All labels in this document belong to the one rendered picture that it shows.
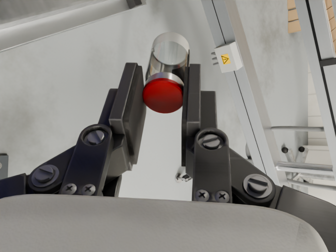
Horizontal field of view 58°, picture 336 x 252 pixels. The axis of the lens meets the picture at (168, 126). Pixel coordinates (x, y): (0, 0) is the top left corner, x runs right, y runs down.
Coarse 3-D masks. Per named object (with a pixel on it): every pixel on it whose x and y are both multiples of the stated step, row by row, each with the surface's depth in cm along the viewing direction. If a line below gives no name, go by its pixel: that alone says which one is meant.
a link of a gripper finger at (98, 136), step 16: (96, 128) 11; (80, 144) 11; (96, 144) 11; (112, 144) 11; (80, 160) 10; (96, 160) 10; (64, 176) 10; (80, 176) 10; (96, 176) 10; (64, 192) 9; (80, 192) 9; (96, 192) 9; (112, 192) 12
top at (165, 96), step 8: (152, 80) 14; (160, 80) 14; (168, 80) 14; (144, 88) 14; (152, 88) 14; (160, 88) 14; (168, 88) 14; (176, 88) 14; (144, 96) 15; (152, 96) 15; (160, 96) 14; (168, 96) 14; (176, 96) 14; (152, 104) 15; (160, 104) 15; (168, 104) 15; (176, 104) 15; (160, 112) 15; (168, 112) 15
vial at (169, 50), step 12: (168, 36) 16; (180, 36) 17; (156, 48) 16; (168, 48) 16; (180, 48) 16; (156, 60) 15; (168, 60) 15; (180, 60) 15; (156, 72) 15; (168, 72) 14; (180, 72) 15; (180, 84) 14
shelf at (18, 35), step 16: (112, 0) 54; (144, 0) 59; (48, 16) 47; (64, 16) 48; (80, 16) 50; (96, 16) 52; (0, 32) 42; (16, 32) 44; (32, 32) 45; (48, 32) 47; (0, 48) 42
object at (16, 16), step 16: (0, 0) 42; (16, 0) 44; (32, 0) 45; (48, 0) 47; (64, 0) 48; (80, 0) 46; (96, 0) 50; (0, 16) 42; (16, 16) 43; (32, 16) 42
